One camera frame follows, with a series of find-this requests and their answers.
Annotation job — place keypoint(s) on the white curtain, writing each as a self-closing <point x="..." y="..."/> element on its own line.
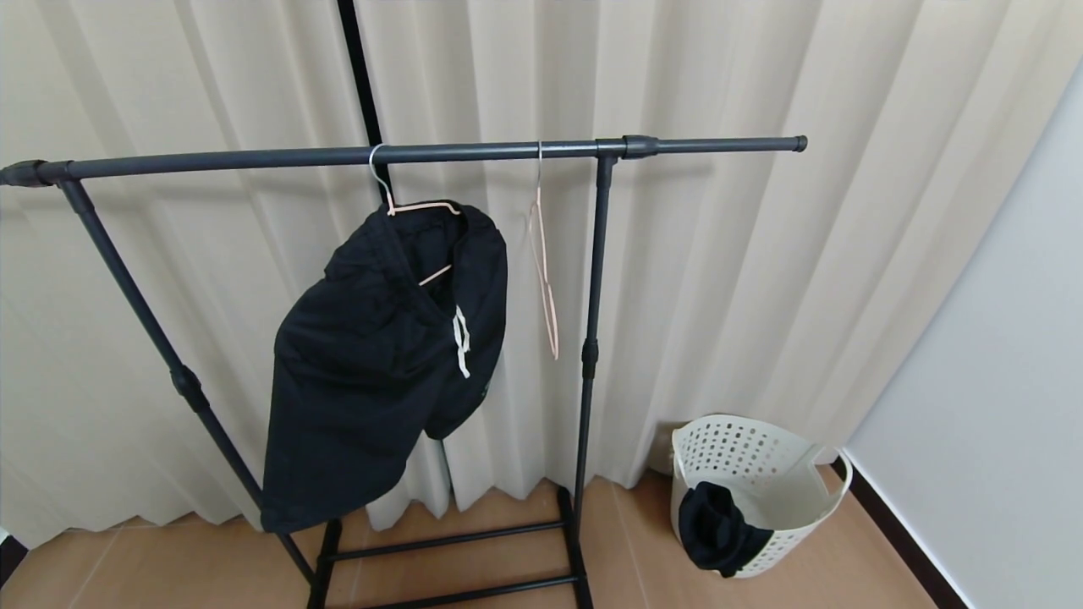
<point x="169" y="85"/>
<point x="719" y="254"/>

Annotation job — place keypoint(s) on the black garment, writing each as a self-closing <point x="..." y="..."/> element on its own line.
<point x="715" y="533"/>

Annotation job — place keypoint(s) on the black shorts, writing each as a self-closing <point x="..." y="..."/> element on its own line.
<point x="355" y="406"/>

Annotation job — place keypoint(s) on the white laundry basket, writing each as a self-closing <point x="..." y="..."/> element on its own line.
<point x="744" y="448"/>

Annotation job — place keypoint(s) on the pink clothes hanger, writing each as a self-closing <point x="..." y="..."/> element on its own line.
<point x="423" y="205"/>
<point x="550" y="313"/>

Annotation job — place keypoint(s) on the black clothes rack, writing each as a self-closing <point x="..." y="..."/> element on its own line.
<point x="254" y="158"/>

